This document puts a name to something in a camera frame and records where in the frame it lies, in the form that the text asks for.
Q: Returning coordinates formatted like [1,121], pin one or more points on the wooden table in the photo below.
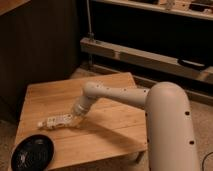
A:
[111,129]

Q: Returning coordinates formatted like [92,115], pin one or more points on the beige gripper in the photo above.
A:
[81,107]

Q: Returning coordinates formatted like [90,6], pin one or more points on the upper wooden shelf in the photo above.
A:
[156,8]

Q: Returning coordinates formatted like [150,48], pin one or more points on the wooden shelf beam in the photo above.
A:
[145,59]

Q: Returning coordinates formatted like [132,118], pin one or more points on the black handle object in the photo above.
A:
[192,65]

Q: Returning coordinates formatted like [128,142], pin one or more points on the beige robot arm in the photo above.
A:
[170,133]

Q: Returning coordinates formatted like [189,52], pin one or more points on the black ceramic bowl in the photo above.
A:
[34,153]

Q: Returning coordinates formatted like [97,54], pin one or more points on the dark wooden cabinet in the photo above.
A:
[39,42]

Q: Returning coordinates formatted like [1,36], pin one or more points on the metal pole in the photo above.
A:
[90,32]

